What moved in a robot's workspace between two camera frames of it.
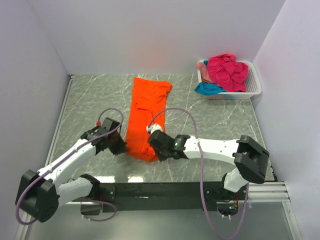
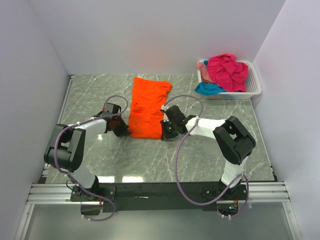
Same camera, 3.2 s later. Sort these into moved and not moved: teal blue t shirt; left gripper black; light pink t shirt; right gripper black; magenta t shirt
Moved: right gripper black; left gripper black
Not moved: magenta t shirt; light pink t shirt; teal blue t shirt
